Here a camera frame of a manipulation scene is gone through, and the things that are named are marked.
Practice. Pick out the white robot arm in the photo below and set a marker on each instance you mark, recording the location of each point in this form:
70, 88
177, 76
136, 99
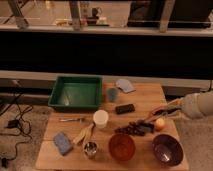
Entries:
191, 106

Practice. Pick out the black brush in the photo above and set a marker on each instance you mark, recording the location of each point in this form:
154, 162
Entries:
147, 125

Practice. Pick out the bunch of dark grapes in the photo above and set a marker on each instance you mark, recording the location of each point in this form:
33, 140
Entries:
131, 129

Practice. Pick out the blue-grey cup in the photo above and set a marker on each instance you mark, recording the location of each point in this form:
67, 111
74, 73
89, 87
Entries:
112, 94

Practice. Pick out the yellow-red apple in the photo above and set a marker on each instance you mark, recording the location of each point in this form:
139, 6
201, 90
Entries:
159, 124

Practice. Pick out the green plastic tray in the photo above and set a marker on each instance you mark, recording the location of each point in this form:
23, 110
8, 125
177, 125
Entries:
76, 93

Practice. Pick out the white cup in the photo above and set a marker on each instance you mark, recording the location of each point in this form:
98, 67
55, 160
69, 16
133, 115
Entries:
100, 118

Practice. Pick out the purple bowl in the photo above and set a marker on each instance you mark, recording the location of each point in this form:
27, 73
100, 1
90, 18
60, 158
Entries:
167, 150

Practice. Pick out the small metal cup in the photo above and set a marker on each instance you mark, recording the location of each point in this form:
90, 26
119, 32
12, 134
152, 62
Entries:
90, 149

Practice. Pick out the blue sponge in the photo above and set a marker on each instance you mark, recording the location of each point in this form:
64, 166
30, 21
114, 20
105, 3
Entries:
63, 143

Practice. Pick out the black rectangular block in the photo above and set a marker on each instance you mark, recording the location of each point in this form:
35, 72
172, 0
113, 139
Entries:
122, 109

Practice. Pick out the banana peel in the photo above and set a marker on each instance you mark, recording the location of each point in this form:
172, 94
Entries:
84, 135

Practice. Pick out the blue-grey cloth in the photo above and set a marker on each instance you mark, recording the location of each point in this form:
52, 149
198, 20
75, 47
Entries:
125, 85

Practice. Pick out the orange carrot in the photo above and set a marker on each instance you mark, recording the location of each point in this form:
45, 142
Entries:
157, 110

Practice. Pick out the black power adapter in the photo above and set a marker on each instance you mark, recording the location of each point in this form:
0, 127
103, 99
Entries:
13, 123

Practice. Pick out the metal fork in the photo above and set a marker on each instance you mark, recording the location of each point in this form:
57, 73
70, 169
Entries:
72, 119

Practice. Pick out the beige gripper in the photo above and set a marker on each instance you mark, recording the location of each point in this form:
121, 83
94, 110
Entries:
170, 109

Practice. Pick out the red bowl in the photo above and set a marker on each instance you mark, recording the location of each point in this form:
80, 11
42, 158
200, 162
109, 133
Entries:
121, 147

